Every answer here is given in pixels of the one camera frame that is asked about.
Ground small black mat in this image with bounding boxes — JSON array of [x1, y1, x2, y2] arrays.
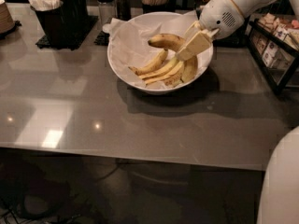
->
[[94, 31, 109, 46]]

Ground black cutlery holder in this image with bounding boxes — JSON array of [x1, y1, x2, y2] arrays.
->
[[30, 0, 89, 47]]

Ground white paper bowl liner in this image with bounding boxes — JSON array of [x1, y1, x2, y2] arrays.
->
[[106, 10, 213, 90]]

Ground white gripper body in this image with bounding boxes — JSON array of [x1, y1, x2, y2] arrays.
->
[[199, 0, 245, 39]]

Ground black floor cables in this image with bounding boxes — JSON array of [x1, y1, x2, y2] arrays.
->
[[0, 159, 125, 224]]

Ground white ceramic bowl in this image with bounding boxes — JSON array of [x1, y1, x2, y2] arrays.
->
[[107, 10, 215, 95]]

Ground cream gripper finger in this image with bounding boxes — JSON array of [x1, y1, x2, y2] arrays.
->
[[184, 21, 203, 42], [176, 29, 219, 61]]

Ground black rubber mat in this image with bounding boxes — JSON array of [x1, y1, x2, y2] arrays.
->
[[36, 15, 98, 50]]

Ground yellow banana bunch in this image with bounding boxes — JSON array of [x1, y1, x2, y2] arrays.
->
[[129, 49, 198, 87]]

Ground pepper grinder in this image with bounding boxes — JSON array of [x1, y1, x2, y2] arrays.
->
[[115, 0, 131, 21]]

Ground black condiment rack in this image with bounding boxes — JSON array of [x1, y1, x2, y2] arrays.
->
[[248, 13, 299, 94]]

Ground salt shaker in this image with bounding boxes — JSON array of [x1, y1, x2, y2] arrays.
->
[[97, 0, 115, 25]]

